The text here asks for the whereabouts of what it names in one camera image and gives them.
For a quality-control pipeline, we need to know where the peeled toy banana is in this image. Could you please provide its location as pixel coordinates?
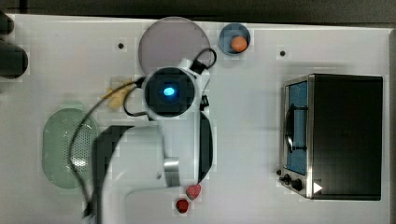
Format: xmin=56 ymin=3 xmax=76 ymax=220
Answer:
xmin=102 ymin=77 xmax=133 ymax=110

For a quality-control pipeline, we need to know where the black cable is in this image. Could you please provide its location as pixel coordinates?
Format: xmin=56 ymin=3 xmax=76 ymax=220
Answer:
xmin=67 ymin=47 xmax=218 ymax=218

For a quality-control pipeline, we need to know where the green strainer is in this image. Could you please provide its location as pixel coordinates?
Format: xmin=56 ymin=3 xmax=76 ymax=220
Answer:
xmin=41 ymin=101 xmax=98 ymax=189

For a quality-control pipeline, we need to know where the red toy strawberry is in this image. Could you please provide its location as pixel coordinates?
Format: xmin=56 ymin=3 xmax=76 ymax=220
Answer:
xmin=186 ymin=184 xmax=202 ymax=201

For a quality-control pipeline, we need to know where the lilac round plate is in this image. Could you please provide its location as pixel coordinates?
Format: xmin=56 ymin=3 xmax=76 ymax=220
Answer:
xmin=138 ymin=17 xmax=210 ymax=75

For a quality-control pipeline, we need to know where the toaster oven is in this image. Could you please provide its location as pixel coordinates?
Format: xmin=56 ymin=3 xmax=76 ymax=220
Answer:
xmin=276 ymin=74 xmax=384 ymax=201

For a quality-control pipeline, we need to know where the black cylinder cup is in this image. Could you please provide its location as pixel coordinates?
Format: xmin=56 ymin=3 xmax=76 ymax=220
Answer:
xmin=0 ymin=42 xmax=28 ymax=79

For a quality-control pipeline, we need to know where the dark red toy fruit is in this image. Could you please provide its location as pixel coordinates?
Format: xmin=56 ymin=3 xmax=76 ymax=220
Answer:
xmin=176 ymin=199 xmax=190 ymax=214

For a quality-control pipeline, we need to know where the orange ball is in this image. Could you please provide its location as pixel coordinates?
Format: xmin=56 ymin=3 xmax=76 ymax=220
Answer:
xmin=231 ymin=36 xmax=248 ymax=52

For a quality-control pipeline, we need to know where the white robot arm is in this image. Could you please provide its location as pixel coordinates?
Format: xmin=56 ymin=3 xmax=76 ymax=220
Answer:
xmin=92 ymin=67 xmax=213 ymax=224

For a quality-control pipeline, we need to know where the blue bowl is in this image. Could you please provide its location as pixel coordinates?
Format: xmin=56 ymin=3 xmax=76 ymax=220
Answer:
xmin=219 ymin=23 xmax=251 ymax=55

